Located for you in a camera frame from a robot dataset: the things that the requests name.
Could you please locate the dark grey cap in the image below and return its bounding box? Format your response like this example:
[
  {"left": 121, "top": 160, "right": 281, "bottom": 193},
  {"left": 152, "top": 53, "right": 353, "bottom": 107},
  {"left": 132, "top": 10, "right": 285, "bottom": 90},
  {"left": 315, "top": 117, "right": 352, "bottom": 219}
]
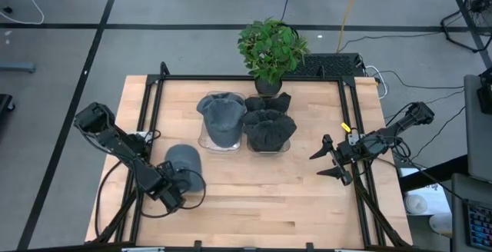
[
  {"left": 241, "top": 108, "right": 298, "bottom": 153},
  {"left": 244, "top": 92, "right": 292, "bottom": 114}
]

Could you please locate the black floor object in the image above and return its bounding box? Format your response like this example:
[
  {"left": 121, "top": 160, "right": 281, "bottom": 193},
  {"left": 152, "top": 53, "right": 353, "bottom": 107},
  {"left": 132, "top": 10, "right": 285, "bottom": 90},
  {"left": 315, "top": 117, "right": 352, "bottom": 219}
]
[{"left": 0, "top": 93, "right": 16, "bottom": 115}]

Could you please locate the clear plastic bin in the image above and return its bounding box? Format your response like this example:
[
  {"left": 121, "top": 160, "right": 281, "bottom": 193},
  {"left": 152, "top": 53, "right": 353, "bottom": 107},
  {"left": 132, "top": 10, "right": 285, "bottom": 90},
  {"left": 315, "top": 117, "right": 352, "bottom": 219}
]
[
  {"left": 245, "top": 92, "right": 292, "bottom": 155},
  {"left": 198, "top": 90, "right": 247, "bottom": 154}
]

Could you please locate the white power cable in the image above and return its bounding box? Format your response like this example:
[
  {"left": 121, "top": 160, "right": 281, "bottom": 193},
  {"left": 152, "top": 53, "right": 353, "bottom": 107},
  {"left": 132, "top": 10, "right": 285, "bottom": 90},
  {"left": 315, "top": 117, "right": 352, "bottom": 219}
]
[{"left": 364, "top": 65, "right": 389, "bottom": 100}]

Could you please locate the grey desk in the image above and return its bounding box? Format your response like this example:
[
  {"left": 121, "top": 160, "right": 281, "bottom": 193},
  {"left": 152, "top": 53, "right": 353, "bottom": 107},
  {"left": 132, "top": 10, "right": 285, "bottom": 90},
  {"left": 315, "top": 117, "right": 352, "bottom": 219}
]
[{"left": 464, "top": 74, "right": 492, "bottom": 184}]

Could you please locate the colourful keypad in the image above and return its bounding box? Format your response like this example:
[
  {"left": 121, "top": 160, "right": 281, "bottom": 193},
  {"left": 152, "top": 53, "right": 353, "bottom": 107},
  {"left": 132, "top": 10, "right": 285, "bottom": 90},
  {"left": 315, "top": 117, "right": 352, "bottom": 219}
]
[{"left": 464, "top": 200, "right": 492, "bottom": 251}]

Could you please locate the white floor cable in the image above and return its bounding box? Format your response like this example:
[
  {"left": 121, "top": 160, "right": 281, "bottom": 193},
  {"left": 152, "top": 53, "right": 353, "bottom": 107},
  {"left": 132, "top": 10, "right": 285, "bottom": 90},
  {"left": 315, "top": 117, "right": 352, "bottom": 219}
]
[{"left": 0, "top": 0, "right": 45, "bottom": 25}]

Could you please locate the black perforated box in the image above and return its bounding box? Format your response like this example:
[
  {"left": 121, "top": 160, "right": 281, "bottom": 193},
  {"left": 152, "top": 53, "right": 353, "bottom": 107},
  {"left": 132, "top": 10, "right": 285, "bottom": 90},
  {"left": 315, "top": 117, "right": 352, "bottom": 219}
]
[{"left": 282, "top": 53, "right": 366, "bottom": 78}]

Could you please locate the green potted plant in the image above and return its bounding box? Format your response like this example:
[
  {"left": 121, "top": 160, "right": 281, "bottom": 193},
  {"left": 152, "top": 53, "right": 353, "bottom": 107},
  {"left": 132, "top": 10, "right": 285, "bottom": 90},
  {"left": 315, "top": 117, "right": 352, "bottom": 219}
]
[{"left": 237, "top": 18, "right": 311, "bottom": 95}]

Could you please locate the grey cabinet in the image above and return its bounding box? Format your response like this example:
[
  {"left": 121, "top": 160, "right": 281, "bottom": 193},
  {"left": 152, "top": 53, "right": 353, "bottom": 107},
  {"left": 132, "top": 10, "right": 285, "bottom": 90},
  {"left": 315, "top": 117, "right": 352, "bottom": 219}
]
[{"left": 450, "top": 173, "right": 492, "bottom": 252}]

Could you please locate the blue-grey cap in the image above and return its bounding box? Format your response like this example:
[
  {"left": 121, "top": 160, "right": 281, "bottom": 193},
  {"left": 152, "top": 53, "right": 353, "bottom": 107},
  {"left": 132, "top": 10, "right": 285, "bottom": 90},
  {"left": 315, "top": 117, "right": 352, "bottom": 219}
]
[
  {"left": 196, "top": 92, "right": 248, "bottom": 148},
  {"left": 165, "top": 144, "right": 204, "bottom": 192}
]

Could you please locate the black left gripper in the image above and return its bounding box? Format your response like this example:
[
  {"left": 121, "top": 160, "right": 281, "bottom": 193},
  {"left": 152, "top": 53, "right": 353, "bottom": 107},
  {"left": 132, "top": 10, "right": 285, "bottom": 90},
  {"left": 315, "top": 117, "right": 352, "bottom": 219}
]
[{"left": 158, "top": 161, "right": 194, "bottom": 214}]

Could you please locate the white paper roll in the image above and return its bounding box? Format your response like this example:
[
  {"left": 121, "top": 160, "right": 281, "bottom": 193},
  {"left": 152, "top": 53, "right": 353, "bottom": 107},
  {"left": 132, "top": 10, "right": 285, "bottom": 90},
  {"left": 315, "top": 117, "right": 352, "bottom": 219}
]
[
  {"left": 403, "top": 193, "right": 429, "bottom": 216},
  {"left": 428, "top": 212, "right": 454, "bottom": 236}
]

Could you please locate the black aluminium table frame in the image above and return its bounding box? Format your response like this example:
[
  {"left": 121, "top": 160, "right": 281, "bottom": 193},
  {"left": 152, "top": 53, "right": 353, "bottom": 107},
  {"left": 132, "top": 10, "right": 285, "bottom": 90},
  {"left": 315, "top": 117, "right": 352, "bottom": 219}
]
[{"left": 85, "top": 61, "right": 414, "bottom": 252}]

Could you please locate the black desk device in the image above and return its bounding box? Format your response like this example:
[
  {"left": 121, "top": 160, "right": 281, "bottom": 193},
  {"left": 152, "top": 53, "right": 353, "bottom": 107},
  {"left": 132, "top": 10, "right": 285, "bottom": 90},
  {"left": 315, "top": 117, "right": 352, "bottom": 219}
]
[{"left": 476, "top": 66, "right": 492, "bottom": 115}]

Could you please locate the grey floor bar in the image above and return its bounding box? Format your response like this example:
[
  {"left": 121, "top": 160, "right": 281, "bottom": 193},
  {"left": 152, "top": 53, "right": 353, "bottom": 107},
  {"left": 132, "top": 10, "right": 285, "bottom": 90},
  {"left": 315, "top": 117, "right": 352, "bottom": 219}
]
[{"left": 0, "top": 61, "right": 38, "bottom": 74}]

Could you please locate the yellow floor cable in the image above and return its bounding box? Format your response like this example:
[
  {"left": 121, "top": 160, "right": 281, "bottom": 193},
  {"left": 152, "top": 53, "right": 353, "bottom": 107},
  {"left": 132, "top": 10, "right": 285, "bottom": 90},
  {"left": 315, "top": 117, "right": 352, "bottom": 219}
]
[{"left": 336, "top": 0, "right": 364, "bottom": 53}]

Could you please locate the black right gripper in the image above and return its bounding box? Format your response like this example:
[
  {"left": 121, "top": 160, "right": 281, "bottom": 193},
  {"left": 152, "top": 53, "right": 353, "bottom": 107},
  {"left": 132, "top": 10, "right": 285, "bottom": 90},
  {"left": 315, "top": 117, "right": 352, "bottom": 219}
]
[{"left": 309, "top": 134, "right": 372, "bottom": 187}]

